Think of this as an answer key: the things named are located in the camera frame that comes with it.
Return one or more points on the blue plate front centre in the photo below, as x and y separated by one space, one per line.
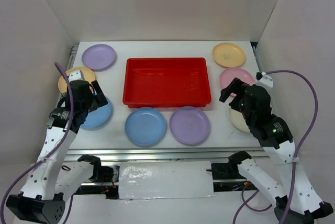
145 127

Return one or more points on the white foil cover panel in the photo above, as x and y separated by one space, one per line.
170 180

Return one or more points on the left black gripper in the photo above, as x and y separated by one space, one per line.
100 99

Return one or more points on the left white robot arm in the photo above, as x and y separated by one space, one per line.
42 199

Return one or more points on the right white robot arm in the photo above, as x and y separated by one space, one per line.
294 197

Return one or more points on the red plastic bin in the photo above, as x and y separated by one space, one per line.
166 83

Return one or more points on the orange plate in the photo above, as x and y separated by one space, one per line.
228 55
88 75

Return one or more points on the purple plate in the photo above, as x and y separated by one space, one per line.
98 57
189 125

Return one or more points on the purple plate back left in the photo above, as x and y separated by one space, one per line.
98 57

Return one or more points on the cream plate right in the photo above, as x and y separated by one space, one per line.
237 120

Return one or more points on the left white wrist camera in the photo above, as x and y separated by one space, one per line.
76 75

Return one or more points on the purple plate front centre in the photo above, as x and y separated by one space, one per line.
189 125

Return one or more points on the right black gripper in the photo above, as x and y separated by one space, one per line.
236 86

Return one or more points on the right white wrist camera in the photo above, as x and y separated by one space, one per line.
264 80

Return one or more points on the pink plate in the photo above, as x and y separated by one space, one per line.
229 74

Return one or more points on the blue plate left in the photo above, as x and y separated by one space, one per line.
98 117

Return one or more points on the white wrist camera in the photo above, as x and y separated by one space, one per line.
264 80
76 75

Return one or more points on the blue plate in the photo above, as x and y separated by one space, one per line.
98 117
145 127

